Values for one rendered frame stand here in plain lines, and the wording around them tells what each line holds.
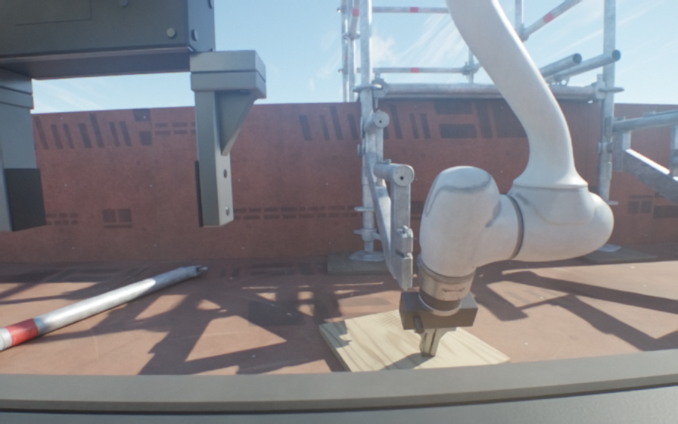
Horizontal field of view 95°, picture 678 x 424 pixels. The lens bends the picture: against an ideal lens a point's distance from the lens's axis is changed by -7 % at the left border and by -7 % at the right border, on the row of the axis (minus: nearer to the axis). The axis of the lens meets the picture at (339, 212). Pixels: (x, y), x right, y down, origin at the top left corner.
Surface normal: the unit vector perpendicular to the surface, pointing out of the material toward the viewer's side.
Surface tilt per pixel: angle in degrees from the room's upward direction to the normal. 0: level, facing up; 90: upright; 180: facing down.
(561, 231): 89
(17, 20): 90
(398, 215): 92
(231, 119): 90
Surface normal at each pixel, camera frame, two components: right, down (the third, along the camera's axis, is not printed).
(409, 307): 0.00, -0.85
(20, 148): 1.00, -0.03
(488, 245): 0.11, 0.51
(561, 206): -0.06, 0.02
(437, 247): -0.73, 0.39
